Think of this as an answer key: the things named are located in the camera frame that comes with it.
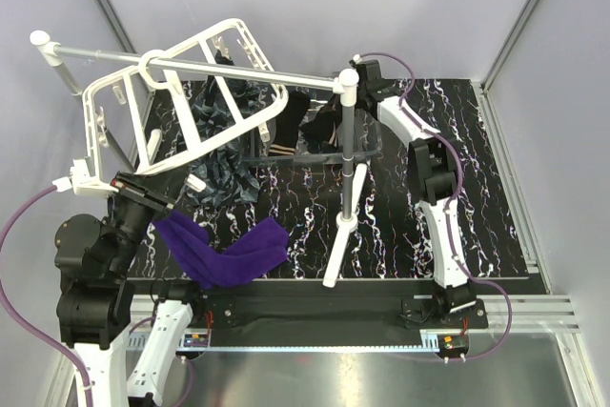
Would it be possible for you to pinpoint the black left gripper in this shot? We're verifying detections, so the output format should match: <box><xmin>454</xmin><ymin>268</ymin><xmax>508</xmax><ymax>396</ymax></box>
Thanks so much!
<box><xmin>107</xmin><ymin>162</ymin><xmax>193</xmax><ymax>275</ymax></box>

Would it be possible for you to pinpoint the purple fleece sock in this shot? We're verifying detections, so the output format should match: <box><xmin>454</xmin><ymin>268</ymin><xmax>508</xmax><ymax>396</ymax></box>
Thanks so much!
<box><xmin>152</xmin><ymin>211</ymin><xmax>289</xmax><ymax>289</ymax></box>

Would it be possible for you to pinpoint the dark patterned sock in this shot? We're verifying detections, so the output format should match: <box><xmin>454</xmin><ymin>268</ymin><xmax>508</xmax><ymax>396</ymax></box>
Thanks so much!
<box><xmin>188</xmin><ymin>76</ymin><xmax>260</xmax><ymax>210</ymax></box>

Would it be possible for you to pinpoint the black striped sock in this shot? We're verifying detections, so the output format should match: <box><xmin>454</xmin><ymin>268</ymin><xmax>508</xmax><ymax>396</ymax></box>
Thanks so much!
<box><xmin>268</xmin><ymin>91</ymin><xmax>311</xmax><ymax>156</ymax></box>

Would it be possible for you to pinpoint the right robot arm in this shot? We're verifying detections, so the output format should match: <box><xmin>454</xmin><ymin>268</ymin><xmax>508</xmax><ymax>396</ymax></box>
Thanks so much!
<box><xmin>351</xmin><ymin>53</ymin><xmax>476</xmax><ymax>328</ymax></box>

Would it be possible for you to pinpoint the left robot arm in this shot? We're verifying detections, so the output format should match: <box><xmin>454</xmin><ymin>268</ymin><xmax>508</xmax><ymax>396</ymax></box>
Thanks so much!
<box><xmin>54</xmin><ymin>168</ymin><xmax>206</xmax><ymax>406</ymax></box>

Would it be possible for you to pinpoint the white clip drying hanger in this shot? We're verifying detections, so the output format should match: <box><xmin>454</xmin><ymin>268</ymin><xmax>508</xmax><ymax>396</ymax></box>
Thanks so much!
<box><xmin>82</xmin><ymin>18</ymin><xmax>289</xmax><ymax>179</ymax></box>

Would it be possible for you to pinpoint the clear plastic bin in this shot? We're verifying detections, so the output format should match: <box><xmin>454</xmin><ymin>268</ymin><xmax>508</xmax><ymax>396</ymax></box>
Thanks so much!
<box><xmin>240</xmin><ymin>87</ymin><xmax>383</xmax><ymax>167</ymax></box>

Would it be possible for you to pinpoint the metal hanging rack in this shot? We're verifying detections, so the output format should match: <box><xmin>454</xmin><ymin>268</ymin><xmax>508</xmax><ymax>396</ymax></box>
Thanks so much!
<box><xmin>30</xmin><ymin>20</ymin><xmax>367</xmax><ymax>288</ymax></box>

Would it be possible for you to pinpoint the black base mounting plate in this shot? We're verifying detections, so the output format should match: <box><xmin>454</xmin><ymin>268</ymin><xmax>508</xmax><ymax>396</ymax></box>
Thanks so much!
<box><xmin>192</xmin><ymin>279</ymin><xmax>489</xmax><ymax>352</ymax></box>

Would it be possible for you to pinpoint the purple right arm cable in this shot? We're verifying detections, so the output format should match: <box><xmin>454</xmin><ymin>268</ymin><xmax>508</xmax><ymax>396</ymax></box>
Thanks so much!
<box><xmin>350</xmin><ymin>51</ymin><xmax>514</xmax><ymax>365</ymax></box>

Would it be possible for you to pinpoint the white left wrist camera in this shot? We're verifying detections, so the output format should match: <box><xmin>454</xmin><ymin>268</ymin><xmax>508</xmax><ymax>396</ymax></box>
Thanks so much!
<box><xmin>51</xmin><ymin>157</ymin><xmax>117</xmax><ymax>198</ymax></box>

